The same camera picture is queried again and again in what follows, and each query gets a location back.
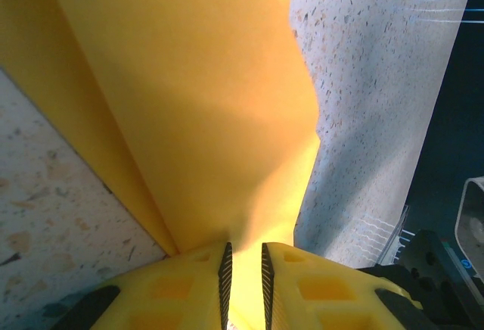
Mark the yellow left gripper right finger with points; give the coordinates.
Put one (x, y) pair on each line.
(321, 296)

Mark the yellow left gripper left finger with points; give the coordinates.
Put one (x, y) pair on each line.
(170, 296)

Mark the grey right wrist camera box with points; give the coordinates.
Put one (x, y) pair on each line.
(472, 216)

